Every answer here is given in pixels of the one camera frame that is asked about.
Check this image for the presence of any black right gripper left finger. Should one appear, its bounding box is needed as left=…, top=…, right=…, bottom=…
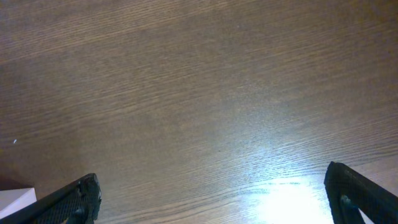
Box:
left=1, top=173, right=101, bottom=224

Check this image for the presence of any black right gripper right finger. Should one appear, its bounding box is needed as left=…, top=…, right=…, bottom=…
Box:
left=324, top=162, right=397, bottom=224

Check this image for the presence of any beige cardboard box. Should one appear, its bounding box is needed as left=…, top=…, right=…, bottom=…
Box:
left=0, top=188, right=37, bottom=219

